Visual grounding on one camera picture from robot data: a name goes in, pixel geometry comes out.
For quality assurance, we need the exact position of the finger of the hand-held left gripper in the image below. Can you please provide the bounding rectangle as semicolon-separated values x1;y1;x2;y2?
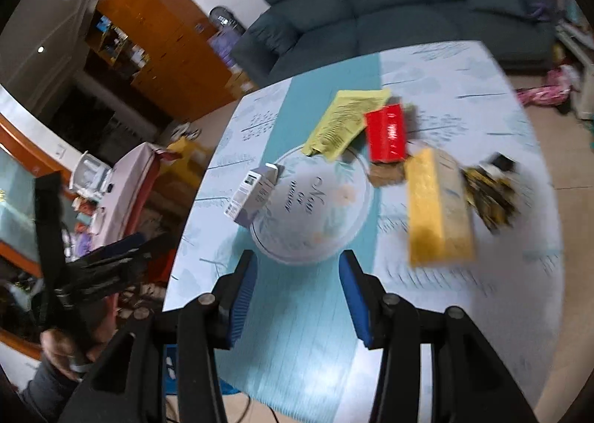
88;233;149;258
56;234;179;308

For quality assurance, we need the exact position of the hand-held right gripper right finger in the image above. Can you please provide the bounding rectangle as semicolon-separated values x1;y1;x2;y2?
338;250;539;423

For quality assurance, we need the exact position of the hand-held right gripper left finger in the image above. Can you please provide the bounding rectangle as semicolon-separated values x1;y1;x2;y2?
60;249;258;423

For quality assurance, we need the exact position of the white purple small carton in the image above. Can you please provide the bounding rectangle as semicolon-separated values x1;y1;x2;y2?
225;163;285;226

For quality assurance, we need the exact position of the yellow tall carton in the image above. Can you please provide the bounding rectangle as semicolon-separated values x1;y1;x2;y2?
405;147;476;266

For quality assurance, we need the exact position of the brown packet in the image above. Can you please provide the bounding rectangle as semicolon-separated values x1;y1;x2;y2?
369;161;409;187

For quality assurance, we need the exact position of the red small carton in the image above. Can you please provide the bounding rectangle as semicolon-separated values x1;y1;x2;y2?
364;103;409;163

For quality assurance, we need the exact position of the dark yellow wrapper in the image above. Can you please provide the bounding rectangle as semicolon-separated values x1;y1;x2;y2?
461;151;520;233

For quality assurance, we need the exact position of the yellow paper packet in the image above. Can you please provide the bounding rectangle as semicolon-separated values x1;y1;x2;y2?
301;89;393;161

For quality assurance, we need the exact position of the person's left forearm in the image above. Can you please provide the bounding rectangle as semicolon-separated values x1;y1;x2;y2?
16;358;94;423

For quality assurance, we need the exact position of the person's left hand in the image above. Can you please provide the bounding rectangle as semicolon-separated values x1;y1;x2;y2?
41;329;105;370

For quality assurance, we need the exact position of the table with blue-white cloth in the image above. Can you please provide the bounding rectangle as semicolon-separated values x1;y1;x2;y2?
162;40;564;419

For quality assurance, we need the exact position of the white countertop appliance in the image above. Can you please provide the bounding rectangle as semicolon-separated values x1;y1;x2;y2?
69;151;114;194

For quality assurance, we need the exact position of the pink cloth covered side table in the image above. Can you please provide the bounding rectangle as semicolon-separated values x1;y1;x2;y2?
69;142;163;261

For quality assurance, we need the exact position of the blue plastic stool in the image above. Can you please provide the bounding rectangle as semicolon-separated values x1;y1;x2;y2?
162;344;179;393

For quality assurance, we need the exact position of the yellow plastic chair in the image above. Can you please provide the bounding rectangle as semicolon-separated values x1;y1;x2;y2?
162;135;214;178

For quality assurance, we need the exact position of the cardboard box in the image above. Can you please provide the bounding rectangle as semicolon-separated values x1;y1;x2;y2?
225;70;258;96

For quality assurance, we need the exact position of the orange wooden cabinet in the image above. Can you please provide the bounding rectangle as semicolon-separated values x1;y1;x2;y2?
84;0;239;122

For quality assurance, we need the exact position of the purple tissue pack stack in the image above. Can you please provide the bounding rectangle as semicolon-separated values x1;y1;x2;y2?
209;29;244;69

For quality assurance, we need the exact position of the pink cloth pile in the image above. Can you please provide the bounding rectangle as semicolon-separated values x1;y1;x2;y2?
517;66;581;106

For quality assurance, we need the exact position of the dark green sofa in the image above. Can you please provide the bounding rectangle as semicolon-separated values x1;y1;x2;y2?
231;0;558;87

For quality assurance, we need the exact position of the white low cabinet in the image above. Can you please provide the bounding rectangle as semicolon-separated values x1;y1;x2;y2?
554;19;594;118

